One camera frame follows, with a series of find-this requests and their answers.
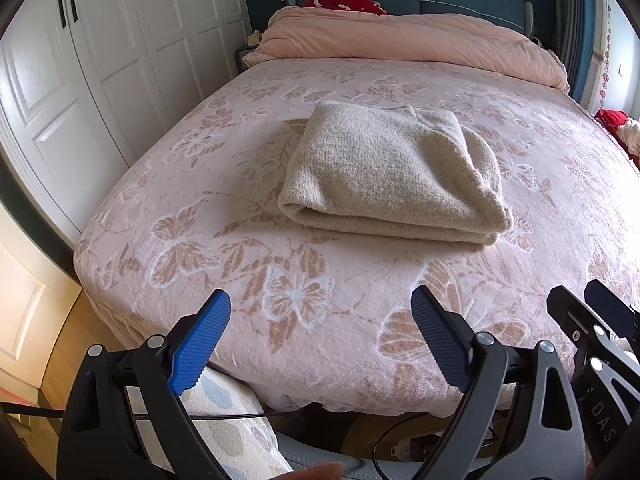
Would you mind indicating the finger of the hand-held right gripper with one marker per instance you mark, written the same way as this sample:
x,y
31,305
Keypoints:
x,y
612,310
567,310

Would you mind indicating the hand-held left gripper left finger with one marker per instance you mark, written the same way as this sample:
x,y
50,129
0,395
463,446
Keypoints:
x,y
200,345

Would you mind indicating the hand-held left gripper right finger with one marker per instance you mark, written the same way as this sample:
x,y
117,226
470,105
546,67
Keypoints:
x,y
442,345

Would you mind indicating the cream knit sweater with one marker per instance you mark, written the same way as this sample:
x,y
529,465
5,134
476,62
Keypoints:
x,y
390,175

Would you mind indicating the person's left hand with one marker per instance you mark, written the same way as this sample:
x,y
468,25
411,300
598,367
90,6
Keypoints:
x,y
310,472

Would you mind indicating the white blue dotted cloth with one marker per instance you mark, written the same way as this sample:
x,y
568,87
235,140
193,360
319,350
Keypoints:
x,y
235,440

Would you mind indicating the white power strip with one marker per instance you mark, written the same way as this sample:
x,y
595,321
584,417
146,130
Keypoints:
x,y
412,447

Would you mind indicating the pale pink cloth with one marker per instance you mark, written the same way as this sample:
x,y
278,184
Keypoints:
x,y
630,140

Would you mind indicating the cream door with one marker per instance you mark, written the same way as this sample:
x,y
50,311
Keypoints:
x,y
25,300

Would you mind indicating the small red cloth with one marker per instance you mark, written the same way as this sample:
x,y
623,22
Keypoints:
x,y
612,120

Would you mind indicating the pink butterfly print blanket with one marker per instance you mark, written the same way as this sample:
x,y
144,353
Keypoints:
x,y
250,160

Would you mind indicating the dark nightstand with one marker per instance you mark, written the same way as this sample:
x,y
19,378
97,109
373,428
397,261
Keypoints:
x,y
246,60

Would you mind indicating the grey curtain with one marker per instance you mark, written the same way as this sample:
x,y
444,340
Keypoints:
x,y
567,10

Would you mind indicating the white wardrobe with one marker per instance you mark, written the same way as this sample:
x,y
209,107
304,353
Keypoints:
x,y
100,60

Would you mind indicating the pink duvet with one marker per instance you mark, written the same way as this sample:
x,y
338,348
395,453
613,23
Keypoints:
x,y
400,40

